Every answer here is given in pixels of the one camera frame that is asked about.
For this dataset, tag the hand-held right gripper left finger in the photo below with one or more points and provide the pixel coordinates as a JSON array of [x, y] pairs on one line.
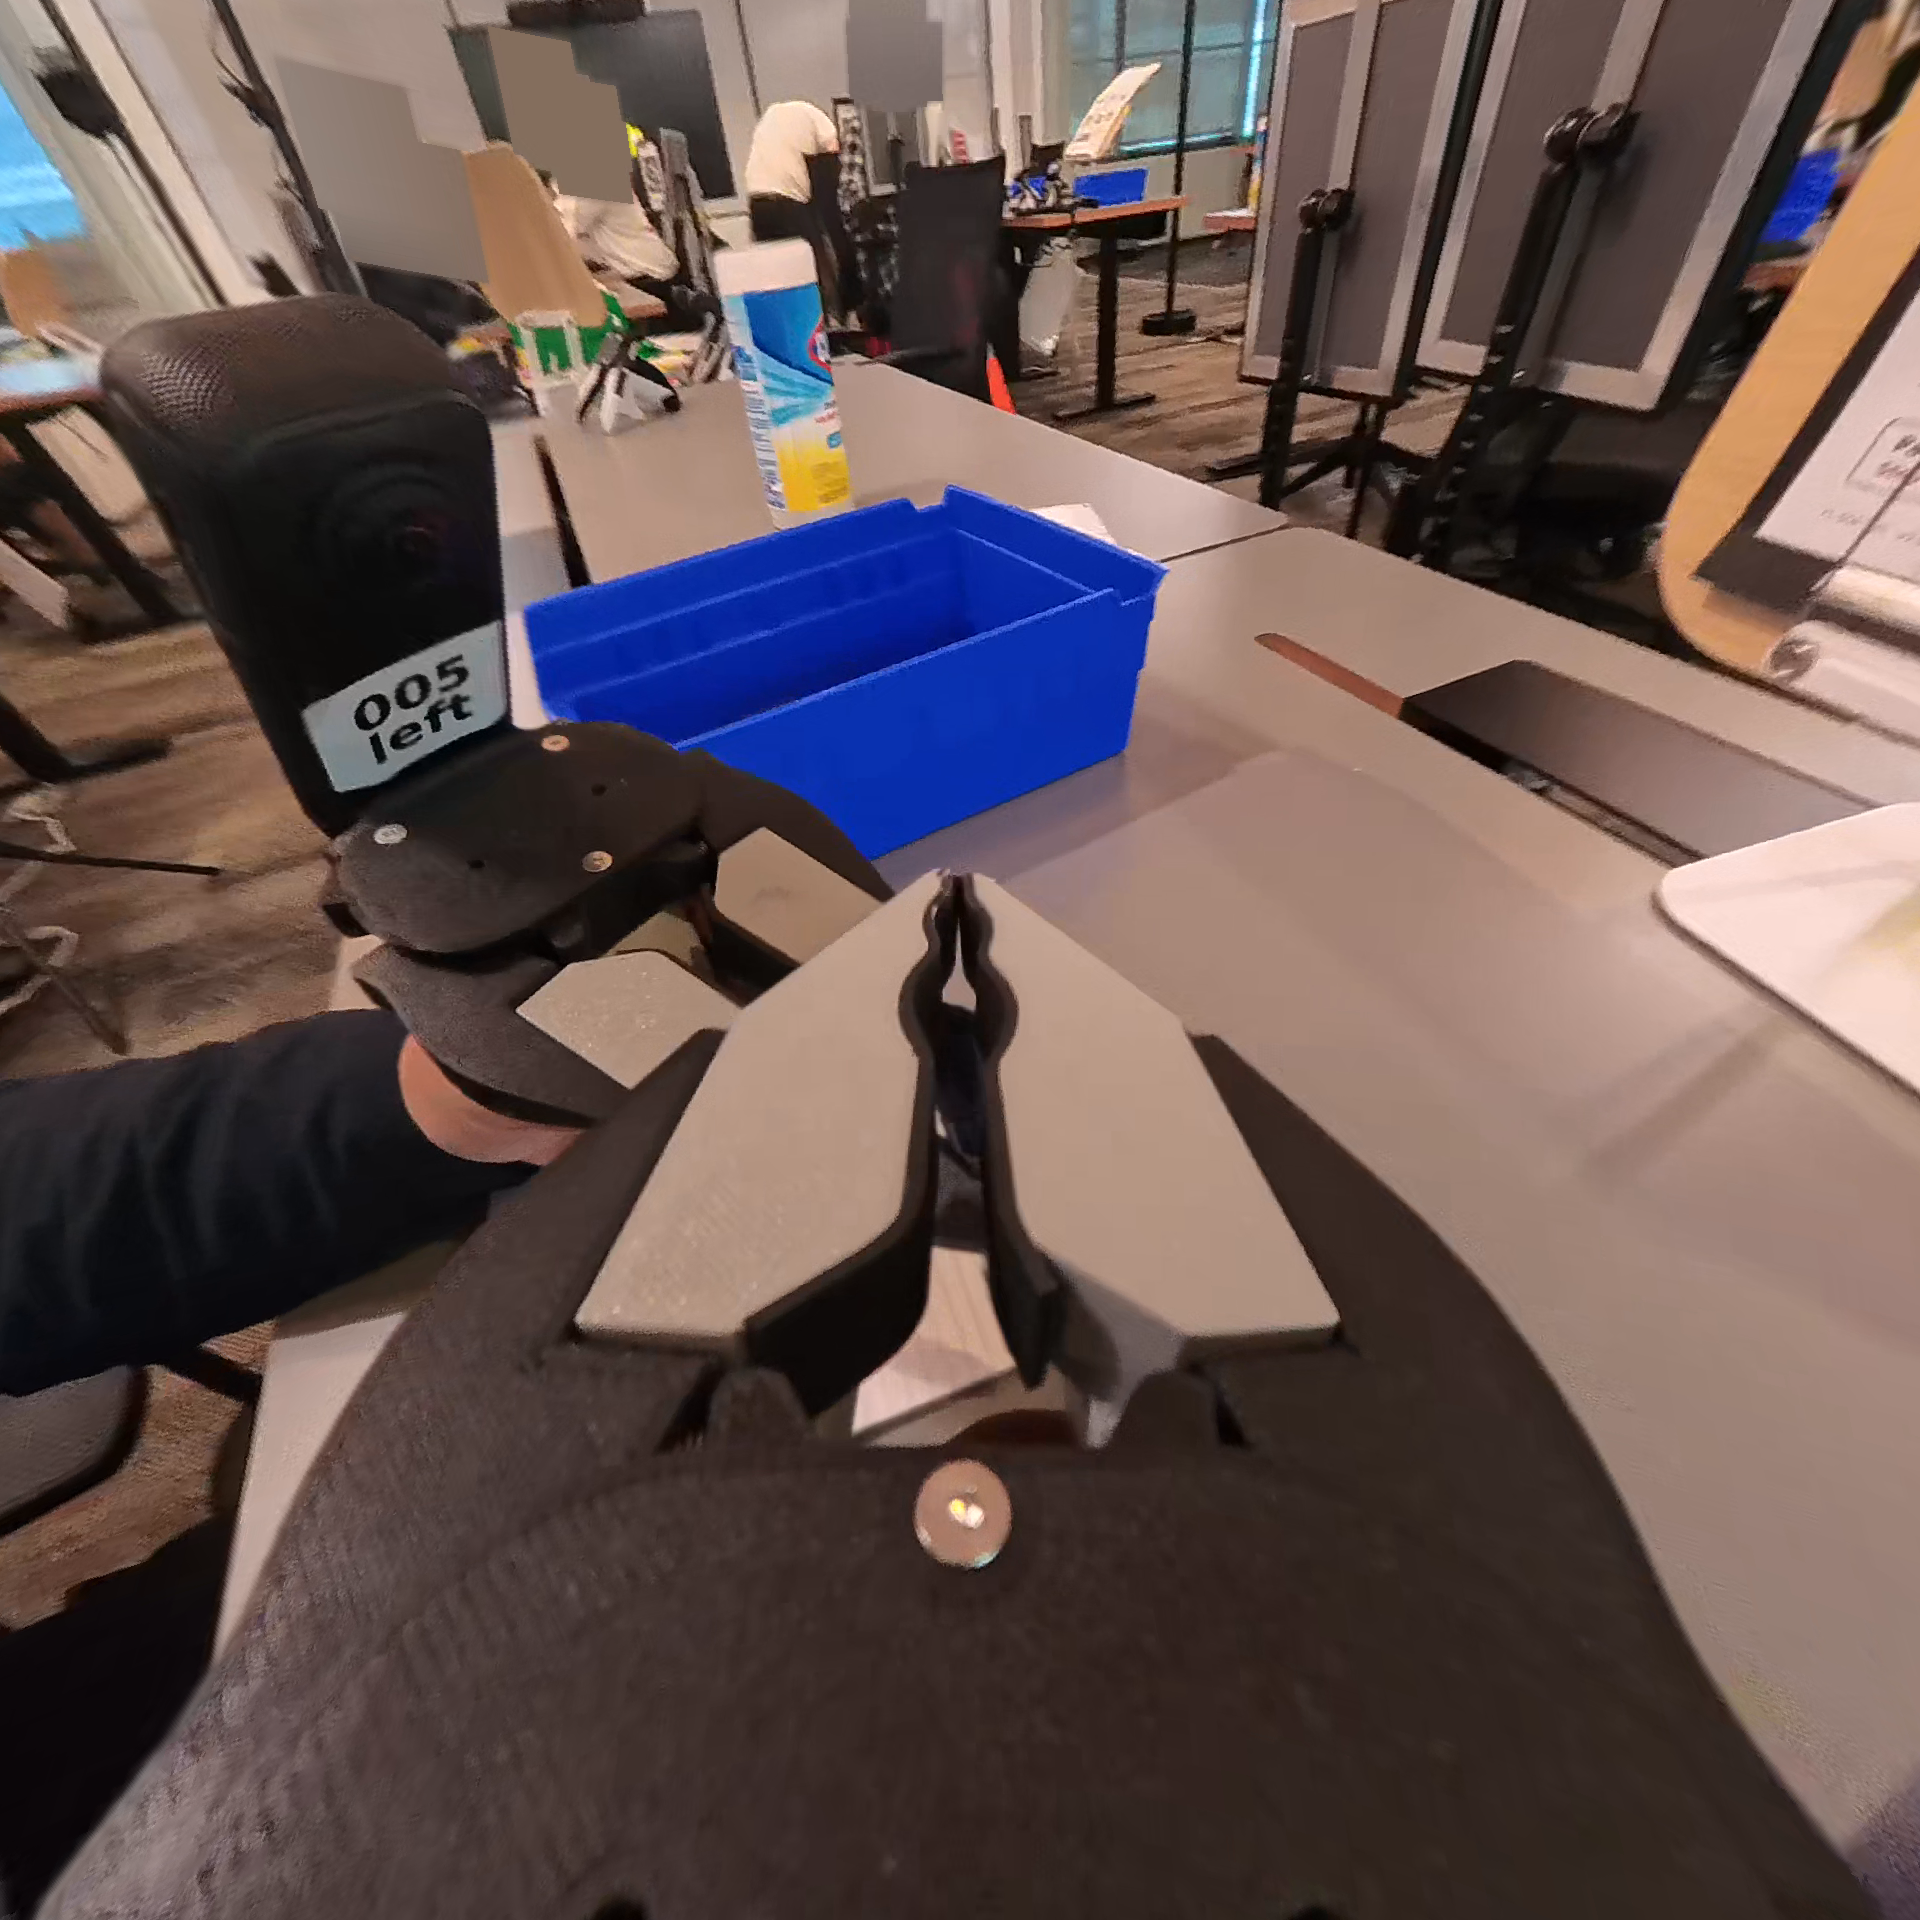
[[781, 1184]]

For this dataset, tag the wooden standing desk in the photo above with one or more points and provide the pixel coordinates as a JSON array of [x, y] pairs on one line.
[[1096, 211]]

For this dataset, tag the black wall screen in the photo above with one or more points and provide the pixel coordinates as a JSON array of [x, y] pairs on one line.
[[675, 107]]

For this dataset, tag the blue plastic bin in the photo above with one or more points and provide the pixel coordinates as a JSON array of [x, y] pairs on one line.
[[901, 734]]

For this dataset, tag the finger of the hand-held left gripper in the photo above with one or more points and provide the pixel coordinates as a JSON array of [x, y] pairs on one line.
[[629, 1021], [781, 901]]

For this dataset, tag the grey panel on black stand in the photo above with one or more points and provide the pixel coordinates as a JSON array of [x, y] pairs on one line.
[[1621, 182], [1336, 182]]

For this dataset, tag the white document stand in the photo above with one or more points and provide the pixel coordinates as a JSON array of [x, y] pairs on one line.
[[1829, 931]]

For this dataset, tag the white sign card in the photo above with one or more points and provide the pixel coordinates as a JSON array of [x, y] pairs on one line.
[[1109, 114]]

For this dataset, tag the white lined notepad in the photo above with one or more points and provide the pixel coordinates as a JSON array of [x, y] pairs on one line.
[[901, 1403]]

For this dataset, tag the grey desk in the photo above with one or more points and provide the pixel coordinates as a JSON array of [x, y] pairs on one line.
[[1350, 600], [975, 451]]

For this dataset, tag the black office chair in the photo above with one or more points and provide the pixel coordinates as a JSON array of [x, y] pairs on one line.
[[1589, 482]]

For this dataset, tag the person's left forearm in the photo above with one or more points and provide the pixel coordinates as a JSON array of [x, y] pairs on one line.
[[195, 1172]]

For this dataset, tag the wipes canister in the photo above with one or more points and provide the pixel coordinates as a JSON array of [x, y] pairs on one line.
[[787, 406]]

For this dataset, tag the green white carton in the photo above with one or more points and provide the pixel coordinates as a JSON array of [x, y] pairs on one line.
[[562, 352]]

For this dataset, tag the person's left hand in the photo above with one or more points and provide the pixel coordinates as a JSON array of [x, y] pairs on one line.
[[464, 1126]]

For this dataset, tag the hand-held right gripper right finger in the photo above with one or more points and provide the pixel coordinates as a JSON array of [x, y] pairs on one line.
[[1142, 1184]]

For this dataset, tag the printed instruction sheet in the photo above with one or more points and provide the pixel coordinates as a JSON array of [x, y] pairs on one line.
[[1862, 482]]

